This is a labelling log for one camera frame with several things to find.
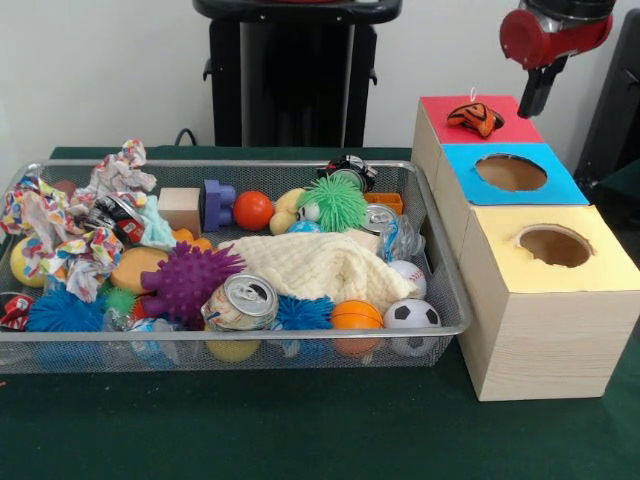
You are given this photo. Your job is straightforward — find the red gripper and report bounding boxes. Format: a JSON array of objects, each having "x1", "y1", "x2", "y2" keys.
[{"x1": 500, "y1": 8, "x2": 613, "y2": 119}]

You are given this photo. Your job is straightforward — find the orange striped tiger toy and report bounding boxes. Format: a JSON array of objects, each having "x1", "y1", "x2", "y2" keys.
[{"x1": 447, "y1": 100, "x2": 506, "y2": 139}]

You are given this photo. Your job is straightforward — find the plain wooden cube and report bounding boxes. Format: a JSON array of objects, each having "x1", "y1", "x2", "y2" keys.
[{"x1": 160, "y1": 187, "x2": 204, "y2": 236}]

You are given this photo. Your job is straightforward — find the clear mesh bin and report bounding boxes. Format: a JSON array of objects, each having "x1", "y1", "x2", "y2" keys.
[{"x1": 0, "y1": 160, "x2": 475, "y2": 375}]

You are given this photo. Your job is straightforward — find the wooden box with three holes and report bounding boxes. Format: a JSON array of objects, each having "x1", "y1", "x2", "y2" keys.
[{"x1": 412, "y1": 95, "x2": 640, "y2": 402}]

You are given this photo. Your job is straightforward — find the black chair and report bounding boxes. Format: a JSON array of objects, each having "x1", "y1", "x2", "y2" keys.
[{"x1": 575, "y1": 8, "x2": 640, "y2": 201}]

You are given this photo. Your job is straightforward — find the green fuzzy toy with eyes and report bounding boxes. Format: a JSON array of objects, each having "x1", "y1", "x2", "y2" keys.
[{"x1": 297, "y1": 175, "x2": 371, "y2": 233}]

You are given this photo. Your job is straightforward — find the small soccer ball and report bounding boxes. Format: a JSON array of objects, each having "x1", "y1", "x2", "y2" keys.
[{"x1": 385, "y1": 297, "x2": 445, "y2": 358}]

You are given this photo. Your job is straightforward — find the cream knitted cloth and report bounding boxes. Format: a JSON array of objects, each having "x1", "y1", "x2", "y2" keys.
[{"x1": 222, "y1": 232, "x2": 421, "y2": 307}]

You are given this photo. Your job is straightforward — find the small orange basketball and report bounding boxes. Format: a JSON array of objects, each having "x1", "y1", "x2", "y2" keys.
[{"x1": 332, "y1": 299, "x2": 386, "y2": 357}]

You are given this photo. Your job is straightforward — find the small red ball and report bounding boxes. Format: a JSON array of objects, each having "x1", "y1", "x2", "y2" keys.
[{"x1": 234, "y1": 190, "x2": 276, "y2": 231}]

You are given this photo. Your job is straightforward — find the crushed silver can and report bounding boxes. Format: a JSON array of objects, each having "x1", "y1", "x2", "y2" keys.
[{"x1": 204, "y1": 272, "x2": 281, "y2": 333}]

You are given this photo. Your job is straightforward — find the purple spiky ball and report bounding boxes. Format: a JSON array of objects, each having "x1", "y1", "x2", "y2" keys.
[{"x1": 143, "y1": 240, "x2": 248, "y2": 323}]

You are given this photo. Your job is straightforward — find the colourful patterned cloth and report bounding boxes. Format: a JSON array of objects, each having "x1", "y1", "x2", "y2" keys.
[{"x1": 0, "y1": 140, "x2": 161, "y2": 301}]

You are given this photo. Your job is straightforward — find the blue spiky ball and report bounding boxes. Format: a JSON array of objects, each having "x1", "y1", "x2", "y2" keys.
[{"x1": 27, "y1": 284, "x2": 111, "y2": 335}]

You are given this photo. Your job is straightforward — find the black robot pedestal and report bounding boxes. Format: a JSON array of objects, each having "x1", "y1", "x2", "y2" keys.
[{"x1": 193, "y1": 0, "x2": 406, "y2": 149}]

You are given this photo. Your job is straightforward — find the black cable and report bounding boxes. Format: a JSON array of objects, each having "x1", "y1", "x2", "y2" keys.
[{"x1": 175, "y1": 127, "x2": 213, "y2": 148}]

